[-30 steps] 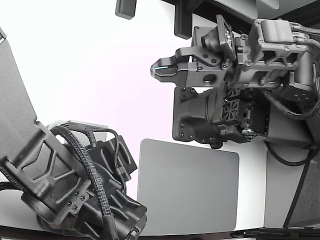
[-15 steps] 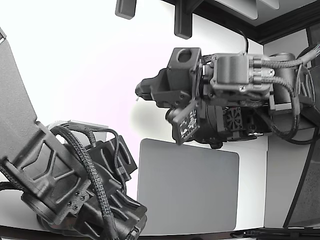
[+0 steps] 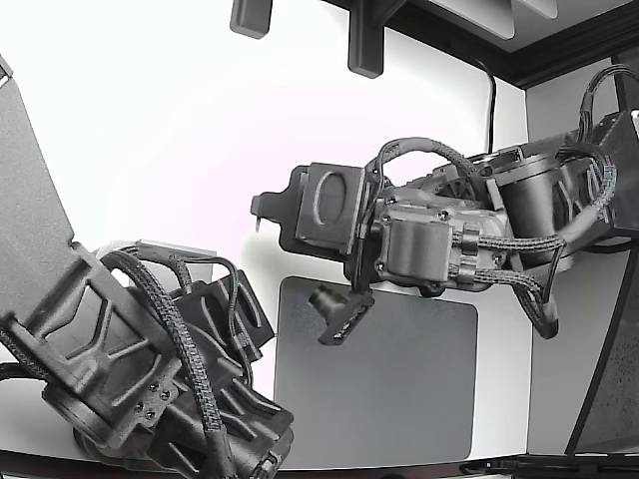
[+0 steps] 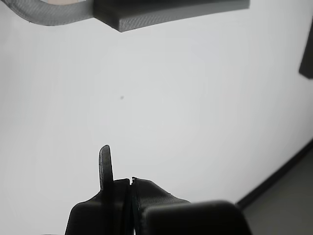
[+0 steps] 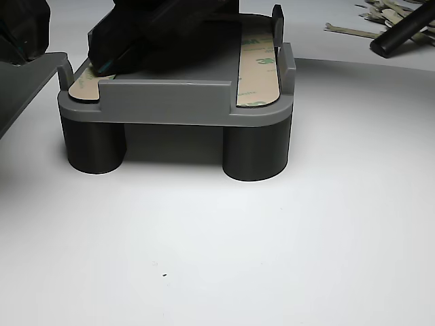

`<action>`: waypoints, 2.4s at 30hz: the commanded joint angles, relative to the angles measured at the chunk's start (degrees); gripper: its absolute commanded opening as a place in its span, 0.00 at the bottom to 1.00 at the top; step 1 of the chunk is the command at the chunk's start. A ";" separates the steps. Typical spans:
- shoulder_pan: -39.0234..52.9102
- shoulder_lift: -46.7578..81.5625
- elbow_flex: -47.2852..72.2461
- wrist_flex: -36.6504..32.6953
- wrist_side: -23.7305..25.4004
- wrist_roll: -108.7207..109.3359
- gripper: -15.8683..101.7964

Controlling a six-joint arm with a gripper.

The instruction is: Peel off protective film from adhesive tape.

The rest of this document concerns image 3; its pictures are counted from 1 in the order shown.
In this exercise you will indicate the tall black overhead bracket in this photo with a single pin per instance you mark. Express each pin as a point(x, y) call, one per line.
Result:
point(367, 45)

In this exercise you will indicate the black overhead frame beam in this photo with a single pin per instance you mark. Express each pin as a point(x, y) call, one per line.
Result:
point(524, 60)

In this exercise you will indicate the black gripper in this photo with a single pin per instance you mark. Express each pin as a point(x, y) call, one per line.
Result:
point(329, 204)

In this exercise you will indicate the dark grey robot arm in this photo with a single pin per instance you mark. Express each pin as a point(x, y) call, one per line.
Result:
point(65, 299)

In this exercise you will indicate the black slanted frame strut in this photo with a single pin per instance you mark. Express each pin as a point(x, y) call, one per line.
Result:
point(599, 359)

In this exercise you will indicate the grey rubber mat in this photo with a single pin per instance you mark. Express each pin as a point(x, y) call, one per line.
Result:
point(389, 389)

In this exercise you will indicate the small black overhead bracket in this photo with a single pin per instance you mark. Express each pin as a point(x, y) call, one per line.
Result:
point(249, 15)

